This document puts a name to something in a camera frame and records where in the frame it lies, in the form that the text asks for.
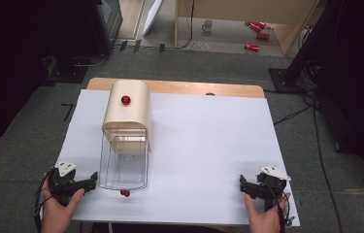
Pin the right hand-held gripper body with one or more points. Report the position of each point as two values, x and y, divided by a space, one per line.
271 184

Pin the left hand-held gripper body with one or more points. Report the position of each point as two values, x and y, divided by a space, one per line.
62 186

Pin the clear plastic container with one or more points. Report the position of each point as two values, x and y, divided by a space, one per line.
127 129

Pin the person's left hand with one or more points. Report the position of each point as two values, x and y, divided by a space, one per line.
58 213

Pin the person's right hand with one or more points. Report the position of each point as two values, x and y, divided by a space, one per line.
263 220

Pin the white table sheet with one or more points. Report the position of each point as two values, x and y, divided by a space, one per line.
202 155

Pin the red ball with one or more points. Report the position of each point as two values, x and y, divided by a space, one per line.
125 100

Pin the black stand base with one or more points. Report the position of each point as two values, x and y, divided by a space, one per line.
281 81

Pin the wooden table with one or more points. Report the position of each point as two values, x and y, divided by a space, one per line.
182 87

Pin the red can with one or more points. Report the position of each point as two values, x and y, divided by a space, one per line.
251 47
262 36
262 24
255 26

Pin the black cabinet with screen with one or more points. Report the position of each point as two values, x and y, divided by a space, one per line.
105 22

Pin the beige mug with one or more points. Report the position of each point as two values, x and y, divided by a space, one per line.
207 25

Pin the white board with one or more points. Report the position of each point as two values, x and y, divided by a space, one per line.
152 13

